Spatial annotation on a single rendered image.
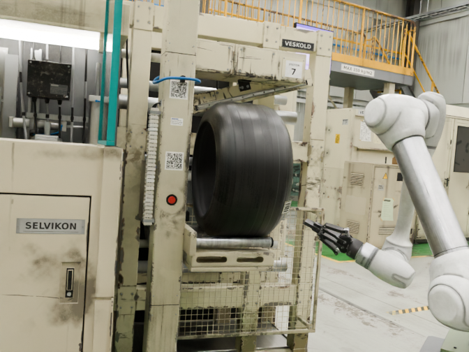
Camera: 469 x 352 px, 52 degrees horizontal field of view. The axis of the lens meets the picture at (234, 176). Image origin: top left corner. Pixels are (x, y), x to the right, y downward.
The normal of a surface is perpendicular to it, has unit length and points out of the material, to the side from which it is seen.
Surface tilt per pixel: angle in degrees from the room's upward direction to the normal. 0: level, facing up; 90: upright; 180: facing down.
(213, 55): 90
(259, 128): 51
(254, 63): 90
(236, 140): 65
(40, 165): 90
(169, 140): 90
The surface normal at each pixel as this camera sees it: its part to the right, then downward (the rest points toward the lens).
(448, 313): -0.84, 0.04
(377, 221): 0.49, 0.08
